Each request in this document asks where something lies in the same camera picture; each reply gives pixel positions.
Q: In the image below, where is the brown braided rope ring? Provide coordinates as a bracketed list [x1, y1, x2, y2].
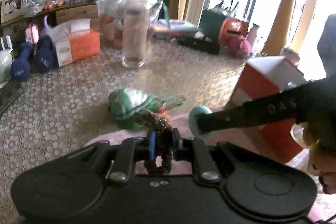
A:
[135, 109, 176, 176]

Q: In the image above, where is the teal egg-shaped object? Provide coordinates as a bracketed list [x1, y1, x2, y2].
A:
[188, 106, 212, 140]

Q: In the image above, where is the person's right hand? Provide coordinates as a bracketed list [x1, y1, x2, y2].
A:
[290, 122, 335, 194]

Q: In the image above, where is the small orange toy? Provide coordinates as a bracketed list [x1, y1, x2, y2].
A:
[157, 109, 171, 122]

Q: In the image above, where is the green white pouch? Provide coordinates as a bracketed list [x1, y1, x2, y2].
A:
[108, 88, 186, 131]

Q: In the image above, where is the silver tumbler cup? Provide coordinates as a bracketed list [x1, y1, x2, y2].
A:
[280, 47, 300, 67]

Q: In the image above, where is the red white cardboard box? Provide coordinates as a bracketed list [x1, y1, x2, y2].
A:
[230, 56, 306, 163]

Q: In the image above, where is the pink fuzzy ball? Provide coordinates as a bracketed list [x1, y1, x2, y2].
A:
[228, 36, 251, 59]

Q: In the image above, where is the black remote control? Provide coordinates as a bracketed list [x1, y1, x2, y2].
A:
[178, 38, 221, 55]

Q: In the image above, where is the stack of books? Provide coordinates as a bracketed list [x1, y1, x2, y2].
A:
[153, 19, 200, 40]

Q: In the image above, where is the orange tissue box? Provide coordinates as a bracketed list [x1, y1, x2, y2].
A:
[47, 18, 100, 67]

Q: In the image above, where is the navy dumbbell right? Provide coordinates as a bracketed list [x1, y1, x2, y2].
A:
[33, 35, 55, 73]

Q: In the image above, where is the large clear plastic bag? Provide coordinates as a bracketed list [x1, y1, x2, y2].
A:
[96, 0, 163, 42]

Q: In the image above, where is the tall glass jar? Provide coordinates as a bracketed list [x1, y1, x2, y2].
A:
[122, 0, 149, 69]

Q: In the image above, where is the dark flat tray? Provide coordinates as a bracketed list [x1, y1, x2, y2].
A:
[0, 80, 23, 115]

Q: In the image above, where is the purple kettlebell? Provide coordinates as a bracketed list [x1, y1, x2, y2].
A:
[40, 14, 54, 37]

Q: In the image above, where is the pale green round helmet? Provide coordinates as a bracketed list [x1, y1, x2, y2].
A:
[0, 50, 13, 83]

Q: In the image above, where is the framed photo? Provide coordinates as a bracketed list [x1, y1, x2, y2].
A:
[1, 0, 23, 23]

